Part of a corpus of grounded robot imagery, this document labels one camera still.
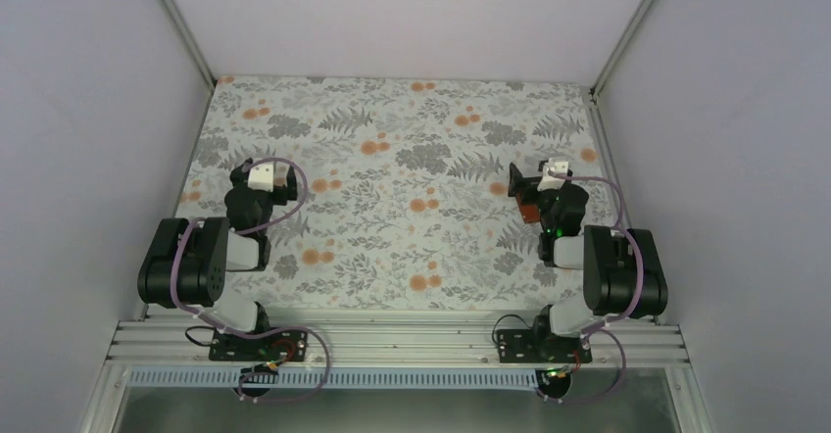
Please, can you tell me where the aluminium rail frame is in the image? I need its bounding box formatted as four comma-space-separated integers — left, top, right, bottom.
106, 307, 690, 368

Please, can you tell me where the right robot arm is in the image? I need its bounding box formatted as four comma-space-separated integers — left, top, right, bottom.
508, 160, 668, 361

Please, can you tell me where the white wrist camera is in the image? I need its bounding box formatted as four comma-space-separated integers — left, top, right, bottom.
246, 162, 274, 193
537, 158, 569, 192

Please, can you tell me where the slotted grey cable duct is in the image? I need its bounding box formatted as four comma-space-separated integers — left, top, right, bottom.
126, 366, 537, 391

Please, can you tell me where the floral patterned table mat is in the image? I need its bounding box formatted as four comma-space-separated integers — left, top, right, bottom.
177, 75, 616, 312

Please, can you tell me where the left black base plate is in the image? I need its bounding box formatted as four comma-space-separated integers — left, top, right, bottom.
208, 330, 308, 363

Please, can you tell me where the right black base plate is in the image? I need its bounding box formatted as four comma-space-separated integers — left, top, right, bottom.
494, 329, 593, 364

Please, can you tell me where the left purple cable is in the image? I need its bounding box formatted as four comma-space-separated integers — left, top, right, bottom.
170, 157, 332, 406

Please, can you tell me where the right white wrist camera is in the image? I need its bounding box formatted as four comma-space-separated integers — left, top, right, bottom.
537, 158, 569, 192

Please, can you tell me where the brown leather card holder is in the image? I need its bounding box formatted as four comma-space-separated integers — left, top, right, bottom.
515, 190, 540, 224

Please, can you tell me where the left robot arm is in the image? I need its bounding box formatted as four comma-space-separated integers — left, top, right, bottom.
137, 158, 309, 360

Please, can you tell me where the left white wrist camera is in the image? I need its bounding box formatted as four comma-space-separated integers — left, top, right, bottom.
246, 162, 274, 193

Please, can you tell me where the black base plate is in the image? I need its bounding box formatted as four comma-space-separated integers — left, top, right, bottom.
208, 330, 308, 363
494, 329, 593, 364

